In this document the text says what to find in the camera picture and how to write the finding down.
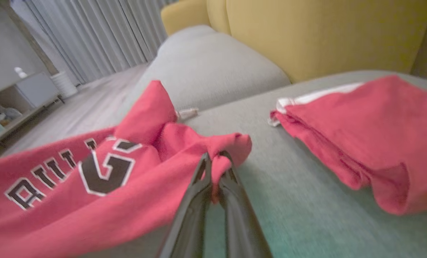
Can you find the red shorts with white stripe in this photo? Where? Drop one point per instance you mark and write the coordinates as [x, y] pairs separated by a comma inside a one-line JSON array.
[[370, 136]]

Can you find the grey low cabinet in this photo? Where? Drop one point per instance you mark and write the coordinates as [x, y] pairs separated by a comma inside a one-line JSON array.
[[34, 91]]

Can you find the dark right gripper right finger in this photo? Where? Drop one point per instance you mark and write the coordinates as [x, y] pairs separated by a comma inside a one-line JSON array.
[[240, 222]]

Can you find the narrow yellow sofa backrest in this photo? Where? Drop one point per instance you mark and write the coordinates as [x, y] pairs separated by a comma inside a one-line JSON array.
[[218, 14]]

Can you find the wide yellow sofa backrest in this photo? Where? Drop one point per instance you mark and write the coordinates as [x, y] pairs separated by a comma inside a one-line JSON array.
[[324, 32]]

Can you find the white ribbed plant pot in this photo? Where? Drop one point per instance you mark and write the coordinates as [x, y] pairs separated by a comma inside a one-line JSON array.
[[64, 84]]

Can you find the yellow sofa corner backrest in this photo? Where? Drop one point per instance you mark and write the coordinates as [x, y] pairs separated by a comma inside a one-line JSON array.
[[184, 16]]

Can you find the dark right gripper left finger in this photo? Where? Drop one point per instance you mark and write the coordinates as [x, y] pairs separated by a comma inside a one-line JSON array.
[[193, 215]]

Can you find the grey sofa seat cushion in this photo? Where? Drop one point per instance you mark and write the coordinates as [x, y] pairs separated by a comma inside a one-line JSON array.
[[186, 31], [217, 71]]

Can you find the grey pleated curtain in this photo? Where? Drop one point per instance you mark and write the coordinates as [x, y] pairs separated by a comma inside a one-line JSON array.
[[102, 32]]

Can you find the red basketball jersey white trim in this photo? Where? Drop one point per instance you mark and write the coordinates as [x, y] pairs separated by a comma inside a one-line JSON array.
[[145, 200]]

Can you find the small white figurine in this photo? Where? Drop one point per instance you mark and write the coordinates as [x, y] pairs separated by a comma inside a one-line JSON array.
[[20, 72]]

